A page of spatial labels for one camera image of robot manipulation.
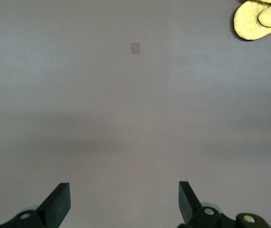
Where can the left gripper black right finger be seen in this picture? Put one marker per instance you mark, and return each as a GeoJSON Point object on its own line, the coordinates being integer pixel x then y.
{"type": "Point", "coordinates": [187, 204]}

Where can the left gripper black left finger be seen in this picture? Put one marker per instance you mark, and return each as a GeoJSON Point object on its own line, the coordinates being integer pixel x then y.
{"type": "Point", "coordinates": [57, 204]}

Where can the small square tape patch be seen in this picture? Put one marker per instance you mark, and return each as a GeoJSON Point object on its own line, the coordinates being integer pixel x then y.
{"type": "Point", "coordinates": [135, 48]}

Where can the yellow quilted oven mitt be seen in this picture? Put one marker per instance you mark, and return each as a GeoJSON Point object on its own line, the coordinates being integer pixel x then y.
{"type": "Point", "coordinates": [247, 21]}

